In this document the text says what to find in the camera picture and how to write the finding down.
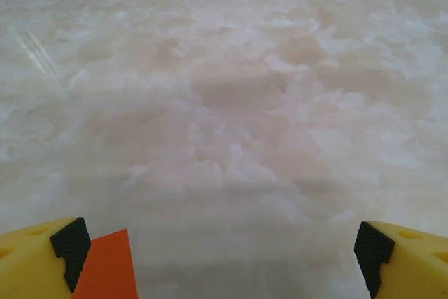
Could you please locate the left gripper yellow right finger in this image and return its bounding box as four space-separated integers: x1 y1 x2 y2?
353 221 448 299

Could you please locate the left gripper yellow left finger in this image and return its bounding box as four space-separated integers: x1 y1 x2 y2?
0 216 92 299

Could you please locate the orange paper sheet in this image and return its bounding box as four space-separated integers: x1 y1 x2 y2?
69 228 139 299

